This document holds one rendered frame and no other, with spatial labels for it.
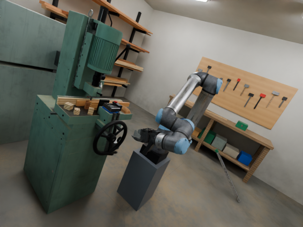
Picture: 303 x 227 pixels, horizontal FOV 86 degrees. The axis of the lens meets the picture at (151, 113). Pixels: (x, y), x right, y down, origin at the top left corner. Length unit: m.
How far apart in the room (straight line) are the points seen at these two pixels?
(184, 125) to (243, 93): 3.23
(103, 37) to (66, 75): 0.45
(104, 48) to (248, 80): 3.38
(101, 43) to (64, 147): 0.75
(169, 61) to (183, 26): 0.90
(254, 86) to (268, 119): 0.72
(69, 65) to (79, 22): 0.32
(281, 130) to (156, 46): 3.61
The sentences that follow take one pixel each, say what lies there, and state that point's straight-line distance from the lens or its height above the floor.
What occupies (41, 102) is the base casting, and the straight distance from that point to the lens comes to 1.58.
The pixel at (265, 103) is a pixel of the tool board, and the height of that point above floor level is 1.49.
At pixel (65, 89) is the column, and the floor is 0.95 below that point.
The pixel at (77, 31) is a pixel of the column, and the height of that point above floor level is 1.40.
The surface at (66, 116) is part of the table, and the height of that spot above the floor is 0.88.
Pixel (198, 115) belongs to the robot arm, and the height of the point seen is 1.14.
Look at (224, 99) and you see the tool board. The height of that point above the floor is 1.23.
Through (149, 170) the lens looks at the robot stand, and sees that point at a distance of 1.61.
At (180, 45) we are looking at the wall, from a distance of 4.66.
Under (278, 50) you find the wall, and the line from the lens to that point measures 4.25.
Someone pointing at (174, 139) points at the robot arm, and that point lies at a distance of 0.88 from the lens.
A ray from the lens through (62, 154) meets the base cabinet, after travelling 1.32.
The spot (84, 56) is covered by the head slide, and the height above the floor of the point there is 1.25.
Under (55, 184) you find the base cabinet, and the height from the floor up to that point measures 0.32.
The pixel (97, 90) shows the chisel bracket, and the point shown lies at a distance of 1.31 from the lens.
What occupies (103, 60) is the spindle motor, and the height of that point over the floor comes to 1.28.
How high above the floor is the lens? 1.41
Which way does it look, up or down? 17 degrees down
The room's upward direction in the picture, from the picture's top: 23 degrees clockwise
